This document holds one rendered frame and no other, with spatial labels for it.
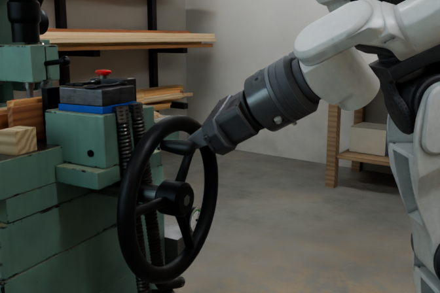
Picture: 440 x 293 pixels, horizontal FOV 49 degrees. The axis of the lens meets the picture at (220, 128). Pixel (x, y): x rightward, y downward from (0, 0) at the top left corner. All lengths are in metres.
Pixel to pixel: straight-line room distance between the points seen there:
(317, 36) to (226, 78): 4.14
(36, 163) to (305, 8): 3.67
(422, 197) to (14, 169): 0.78
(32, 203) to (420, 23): 0.63
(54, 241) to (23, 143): 0.18
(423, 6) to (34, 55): 0.68
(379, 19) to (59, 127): 0.55
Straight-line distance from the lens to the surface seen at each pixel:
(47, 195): 0.87
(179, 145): 0.75
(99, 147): 0.82
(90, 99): 0.83
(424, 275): 1.27
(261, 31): 4.52
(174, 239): 1.17
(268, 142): 4.58
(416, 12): 0.61
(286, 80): 0.64
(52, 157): 0.87
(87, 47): 3.49
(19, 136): 0.83
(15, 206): 0.83
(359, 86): 0.66
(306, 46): 0.63
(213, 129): 0.68
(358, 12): 0.62
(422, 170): 1.05
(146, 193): 0.86
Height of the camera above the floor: 1.08
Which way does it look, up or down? 11 degrees down
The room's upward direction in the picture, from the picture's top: straight up
